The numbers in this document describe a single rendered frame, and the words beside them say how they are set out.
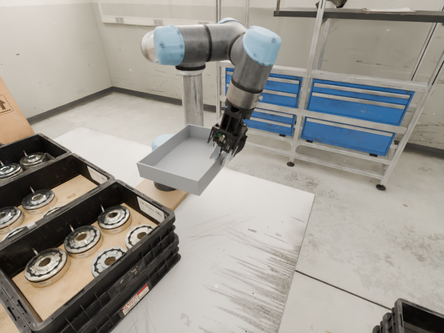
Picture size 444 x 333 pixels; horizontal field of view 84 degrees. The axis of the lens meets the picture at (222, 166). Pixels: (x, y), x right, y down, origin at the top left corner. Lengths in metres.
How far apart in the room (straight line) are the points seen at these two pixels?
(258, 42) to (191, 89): 0.53
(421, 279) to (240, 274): 1.43
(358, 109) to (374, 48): 0.91
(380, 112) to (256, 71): 1.89
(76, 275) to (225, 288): 0.44
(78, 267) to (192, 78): 0.72
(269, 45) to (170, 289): 0.75
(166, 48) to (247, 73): 0.17
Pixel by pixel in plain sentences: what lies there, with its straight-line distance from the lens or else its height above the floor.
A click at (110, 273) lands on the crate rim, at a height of 0.92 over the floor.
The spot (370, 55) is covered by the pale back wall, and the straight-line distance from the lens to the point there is 3.10.
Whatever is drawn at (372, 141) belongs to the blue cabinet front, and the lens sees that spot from 2.46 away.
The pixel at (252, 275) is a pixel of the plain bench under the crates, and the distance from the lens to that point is 0.91.
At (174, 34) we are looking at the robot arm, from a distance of 0.56.
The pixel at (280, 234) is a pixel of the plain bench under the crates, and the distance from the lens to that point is 1.03.
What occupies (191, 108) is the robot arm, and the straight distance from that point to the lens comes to 1.03.
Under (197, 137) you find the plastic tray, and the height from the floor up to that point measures 1.04.
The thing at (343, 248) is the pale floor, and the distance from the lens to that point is 2.02.
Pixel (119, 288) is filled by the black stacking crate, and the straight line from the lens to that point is 0.78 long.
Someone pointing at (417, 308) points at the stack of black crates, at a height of 0.59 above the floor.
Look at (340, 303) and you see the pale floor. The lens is 1.78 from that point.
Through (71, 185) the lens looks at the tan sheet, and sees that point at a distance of 1.18.
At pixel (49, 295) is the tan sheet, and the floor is 0.83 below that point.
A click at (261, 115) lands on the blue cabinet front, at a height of 0.48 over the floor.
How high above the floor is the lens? 1.48
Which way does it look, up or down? 36 degrees down
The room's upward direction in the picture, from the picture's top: straight up
